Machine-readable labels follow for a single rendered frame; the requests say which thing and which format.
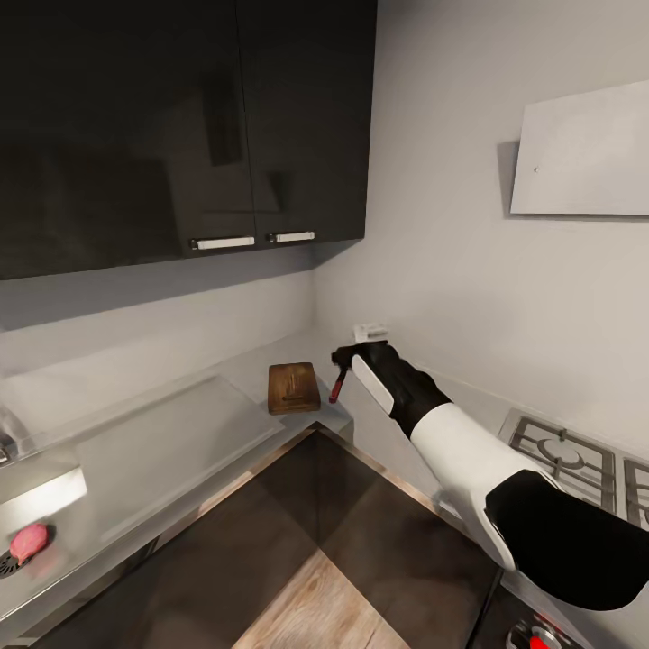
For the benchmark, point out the cutting board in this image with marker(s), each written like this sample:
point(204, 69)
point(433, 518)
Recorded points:
point(292, 386)

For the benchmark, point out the parer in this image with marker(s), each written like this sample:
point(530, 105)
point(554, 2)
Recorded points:
point(337, 386)

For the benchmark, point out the burner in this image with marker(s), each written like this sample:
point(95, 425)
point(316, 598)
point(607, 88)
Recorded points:
point(598, 473)

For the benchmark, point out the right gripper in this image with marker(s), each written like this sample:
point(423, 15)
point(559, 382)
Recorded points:
point(342, 357)

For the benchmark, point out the range hood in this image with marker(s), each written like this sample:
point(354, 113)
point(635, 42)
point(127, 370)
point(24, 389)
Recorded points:
point(586, 153)

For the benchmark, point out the vidalia onion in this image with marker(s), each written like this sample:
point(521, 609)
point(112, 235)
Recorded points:
point(29, 541)

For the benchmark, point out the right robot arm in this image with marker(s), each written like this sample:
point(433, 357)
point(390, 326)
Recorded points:
point(593, 566)

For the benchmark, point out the oven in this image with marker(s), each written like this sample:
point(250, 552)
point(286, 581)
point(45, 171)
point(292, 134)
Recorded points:
point(519, 616)

